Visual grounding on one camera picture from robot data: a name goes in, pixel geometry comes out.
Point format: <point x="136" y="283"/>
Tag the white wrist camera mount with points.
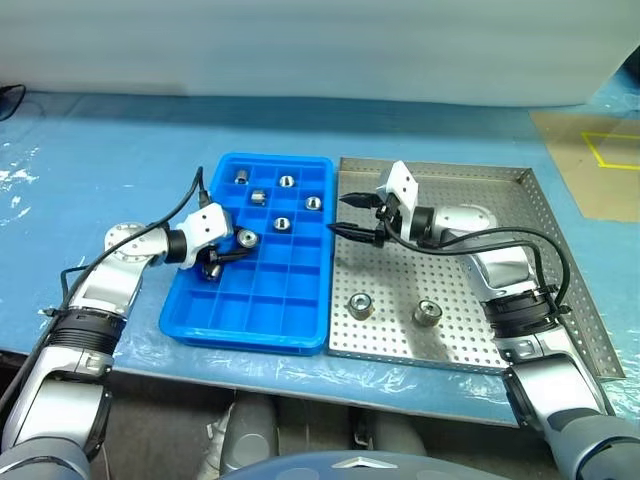
<point x="401" y="189"/>
<point x="206" y="226"/>

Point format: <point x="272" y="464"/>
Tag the metal roller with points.
<point x="258" y="197"/>
<point x="282" y="223"/>
<point x="241" y="176"/>
<point x="313" y="202"/>
<point x="426" y="313"/>
<point x="361" y="305"/>
<point x="285" y="181"/>
<point x="212" y="272"/>
<point x="247" y="238"/>

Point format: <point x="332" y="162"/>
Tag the brown cardboard sheet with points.
<point x="565" y="170"/>

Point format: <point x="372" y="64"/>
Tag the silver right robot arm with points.
<point x="505" y="270"/>

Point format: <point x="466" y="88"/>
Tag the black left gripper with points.
<point x="212" y="257"/>

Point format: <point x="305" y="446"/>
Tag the blue plastic compartment tray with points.
<point x="270" y="260"/>

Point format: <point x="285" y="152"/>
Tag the blue-grey robot torso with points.
<point x="350" y="466"/>

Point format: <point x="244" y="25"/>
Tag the perforated steel tray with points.
<point x="440" y="280"/>

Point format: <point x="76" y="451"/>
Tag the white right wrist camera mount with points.
<point x="401" y="189"/>

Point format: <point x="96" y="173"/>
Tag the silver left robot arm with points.
<point x="100" y="295"/>

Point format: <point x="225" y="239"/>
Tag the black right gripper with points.
<point x="389" y="215"/>

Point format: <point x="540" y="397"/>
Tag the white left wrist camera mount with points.
<point x="206" y="226"/>

